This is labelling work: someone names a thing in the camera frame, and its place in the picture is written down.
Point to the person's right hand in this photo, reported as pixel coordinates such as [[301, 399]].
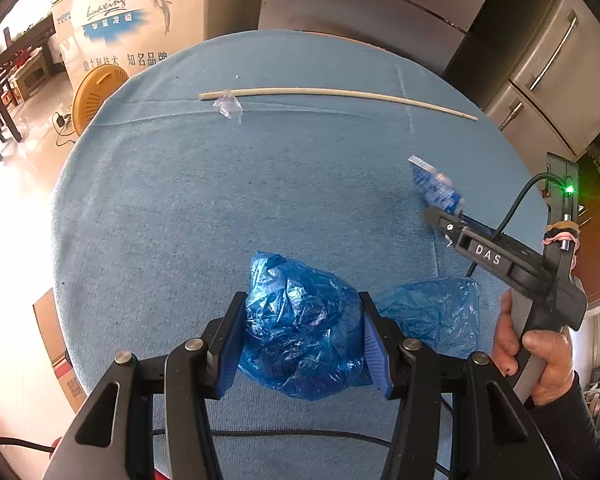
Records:
[[555, 360]]

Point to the yellow round plastic cover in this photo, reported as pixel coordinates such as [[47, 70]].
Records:
[[97, 97]]

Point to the small blue white packet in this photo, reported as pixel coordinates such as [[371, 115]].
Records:
[[435, 185]]

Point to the long pale stick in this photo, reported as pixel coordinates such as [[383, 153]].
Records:
[[330, 92]]

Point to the silver refrigerator with seams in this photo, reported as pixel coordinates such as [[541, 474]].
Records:
[[360, 10]]

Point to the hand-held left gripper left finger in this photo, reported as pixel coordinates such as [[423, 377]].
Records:
[[227, 355]]

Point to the blue plastic bag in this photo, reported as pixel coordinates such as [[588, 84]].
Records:
[[290, 320]]

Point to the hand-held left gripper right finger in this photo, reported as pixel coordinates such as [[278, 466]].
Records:
[[377, 355]]

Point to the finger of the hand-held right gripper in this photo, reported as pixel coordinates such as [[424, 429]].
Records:
[[442, 222], [485, 227]]

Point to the white chest freezer dolphin print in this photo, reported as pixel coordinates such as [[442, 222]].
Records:
[[130, 20]]

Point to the brown cardboard box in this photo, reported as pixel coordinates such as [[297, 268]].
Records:
[[62, 350]]

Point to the clear plastic scrap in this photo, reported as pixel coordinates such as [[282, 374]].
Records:
[[227, 105]]

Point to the dark wooden table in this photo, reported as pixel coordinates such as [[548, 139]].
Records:
[[20, 55]]

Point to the person's right forearm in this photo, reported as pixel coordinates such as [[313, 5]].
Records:
[[575, 425]]

